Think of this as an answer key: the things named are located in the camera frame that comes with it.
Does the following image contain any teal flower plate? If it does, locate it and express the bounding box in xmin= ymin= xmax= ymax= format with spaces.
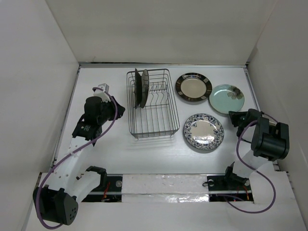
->
xmin=209 ymin=84 xmax=245 ymax=114

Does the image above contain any brown rimmed cream plate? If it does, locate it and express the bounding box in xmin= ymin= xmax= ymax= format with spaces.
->
xmin=134 ymin=68 xmax=142 ymax=109

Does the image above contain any tree pattern cream plate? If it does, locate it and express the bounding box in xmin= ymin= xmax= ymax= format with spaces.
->
xmin=140 ymin=69 xmax=149 ymax=108

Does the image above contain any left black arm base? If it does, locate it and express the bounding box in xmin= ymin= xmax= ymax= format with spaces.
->
xmin=82 ymin=175 xmax=123 ymax=203

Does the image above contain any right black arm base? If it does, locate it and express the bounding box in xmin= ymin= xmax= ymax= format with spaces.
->
xmin=203 ymin=175 xmax=254 ymax=202

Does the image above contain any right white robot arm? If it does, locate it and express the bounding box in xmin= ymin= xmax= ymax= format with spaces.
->
xmin=222 ymin=109 xmax=290 ymax=189

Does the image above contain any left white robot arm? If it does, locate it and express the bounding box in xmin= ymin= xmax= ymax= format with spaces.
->
xmin=33 ymin=92 xmax=125 ymax=230

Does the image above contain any blue floral pattern plate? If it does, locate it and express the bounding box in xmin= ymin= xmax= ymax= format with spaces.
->
xmin=183 ymin=113 xmax=224 ymax=151

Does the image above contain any black striped rim plate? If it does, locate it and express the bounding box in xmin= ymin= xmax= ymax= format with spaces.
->
xmin=175 ymin=73 xmax=213 ymax=103

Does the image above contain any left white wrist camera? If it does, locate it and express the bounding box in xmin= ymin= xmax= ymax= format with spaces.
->
xmin=93 ymin=83 xmax=110 ymax=102

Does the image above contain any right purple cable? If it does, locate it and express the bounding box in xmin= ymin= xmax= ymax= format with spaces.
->
xmin=221 ymin=114 xmax=277 ymax=214

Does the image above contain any purple cable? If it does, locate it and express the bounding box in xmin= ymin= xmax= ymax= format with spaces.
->
xmin=36 ymin=87 xmax=118 ymax=229
xmin=221 ymin=114 xmax=277 ymax=214

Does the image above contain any grey wire dish rack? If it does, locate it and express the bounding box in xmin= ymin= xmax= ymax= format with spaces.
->
xmin=126 ymin=68 xmax=180 ymax=139

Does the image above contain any metal rail bar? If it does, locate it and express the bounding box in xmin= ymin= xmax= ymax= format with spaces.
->
xmin=89 ymin=190 xmax=252 ymax=195

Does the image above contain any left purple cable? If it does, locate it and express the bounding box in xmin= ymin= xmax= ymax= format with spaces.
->
xmin=36 ymin=87 xmax=118 ymax=229

